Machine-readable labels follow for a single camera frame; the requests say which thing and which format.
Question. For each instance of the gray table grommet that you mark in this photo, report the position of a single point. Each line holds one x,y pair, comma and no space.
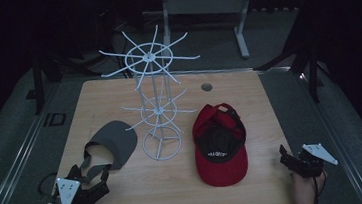
206,87

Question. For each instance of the gray metal desk frame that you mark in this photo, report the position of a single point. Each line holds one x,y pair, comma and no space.
206,5

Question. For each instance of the black metal stand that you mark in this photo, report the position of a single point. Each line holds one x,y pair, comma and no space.
313,69
37,85

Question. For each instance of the black floor socket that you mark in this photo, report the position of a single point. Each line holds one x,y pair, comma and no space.
54,119

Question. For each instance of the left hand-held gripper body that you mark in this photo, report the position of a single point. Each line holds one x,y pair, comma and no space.
68,193

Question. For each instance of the red baseball cap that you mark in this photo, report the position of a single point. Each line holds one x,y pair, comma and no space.
222,173

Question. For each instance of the gray sun visor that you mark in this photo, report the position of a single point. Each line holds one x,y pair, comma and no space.
118,138

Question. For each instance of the person's right hand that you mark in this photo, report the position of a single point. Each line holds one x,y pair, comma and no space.
306,192

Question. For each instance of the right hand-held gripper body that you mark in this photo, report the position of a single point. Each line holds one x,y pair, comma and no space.
318,154

